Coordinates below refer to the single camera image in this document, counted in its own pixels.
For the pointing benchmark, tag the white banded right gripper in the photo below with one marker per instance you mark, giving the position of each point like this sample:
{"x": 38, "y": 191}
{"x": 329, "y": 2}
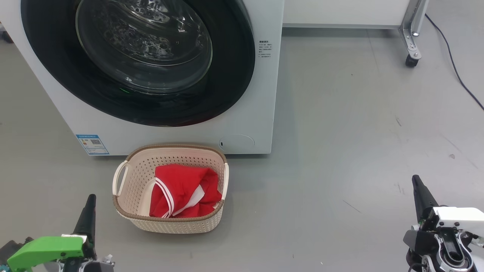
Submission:
{"x": 457, "y": 217}

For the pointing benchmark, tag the white partition panel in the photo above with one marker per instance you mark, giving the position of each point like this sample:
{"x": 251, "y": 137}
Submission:
{"x": 340, "y": 11}

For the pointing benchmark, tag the round white filter cover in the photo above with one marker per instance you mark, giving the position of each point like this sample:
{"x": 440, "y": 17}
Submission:
{"x": 238, "y": 143}

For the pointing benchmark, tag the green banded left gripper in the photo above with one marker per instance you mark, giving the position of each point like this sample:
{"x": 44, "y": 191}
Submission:
{"x": 45, "y": 249}

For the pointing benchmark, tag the red garment with white stripes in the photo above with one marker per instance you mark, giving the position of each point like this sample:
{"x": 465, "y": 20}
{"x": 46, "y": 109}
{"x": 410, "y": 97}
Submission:
{"x": 160, "y": 204}

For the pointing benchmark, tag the white front-load washing machine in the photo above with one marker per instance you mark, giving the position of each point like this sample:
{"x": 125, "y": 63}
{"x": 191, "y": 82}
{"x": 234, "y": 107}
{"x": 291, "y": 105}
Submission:
{"x": 249, "y": 98}

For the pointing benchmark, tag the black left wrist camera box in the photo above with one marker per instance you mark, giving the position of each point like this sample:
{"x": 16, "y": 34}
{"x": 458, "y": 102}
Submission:
{"x": 13, "y": 249}

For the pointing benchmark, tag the blue energy label sticker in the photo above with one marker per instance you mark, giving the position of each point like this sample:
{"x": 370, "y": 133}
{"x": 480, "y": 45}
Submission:
{"x": 92, "y": 144}

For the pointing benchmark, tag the cream perforated laundry basket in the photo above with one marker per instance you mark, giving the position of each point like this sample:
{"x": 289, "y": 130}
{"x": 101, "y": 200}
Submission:
{"x": 132, "y": 181}

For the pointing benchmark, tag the black round glass washer door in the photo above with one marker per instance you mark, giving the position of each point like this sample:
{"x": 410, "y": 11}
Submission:
{"x": 53, "y": 68}

